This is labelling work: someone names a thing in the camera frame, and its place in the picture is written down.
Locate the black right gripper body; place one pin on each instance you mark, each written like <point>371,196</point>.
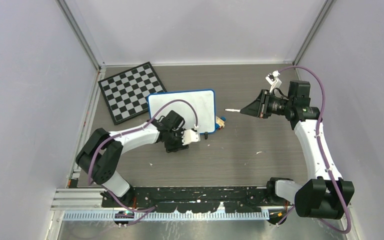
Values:
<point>275,105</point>

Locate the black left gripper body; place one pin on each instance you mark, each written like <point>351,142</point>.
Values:
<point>174,142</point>

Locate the blue framed whiteboard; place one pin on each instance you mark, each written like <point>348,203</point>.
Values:
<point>196,107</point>

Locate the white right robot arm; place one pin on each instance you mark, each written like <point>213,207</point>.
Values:
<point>325,195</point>

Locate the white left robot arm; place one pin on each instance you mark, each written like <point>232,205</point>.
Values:
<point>103,149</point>

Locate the wooden toy car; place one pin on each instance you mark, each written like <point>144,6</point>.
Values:
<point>220,122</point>

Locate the black white chessboard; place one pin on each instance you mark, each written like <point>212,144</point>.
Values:
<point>125,94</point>

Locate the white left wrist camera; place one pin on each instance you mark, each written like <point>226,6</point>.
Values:
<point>190,136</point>

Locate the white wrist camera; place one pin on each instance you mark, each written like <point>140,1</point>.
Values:
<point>190,136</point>
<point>273,80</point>

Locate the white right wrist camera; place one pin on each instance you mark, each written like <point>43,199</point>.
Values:
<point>273,80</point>

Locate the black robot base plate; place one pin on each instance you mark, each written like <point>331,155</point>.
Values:
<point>196,199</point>

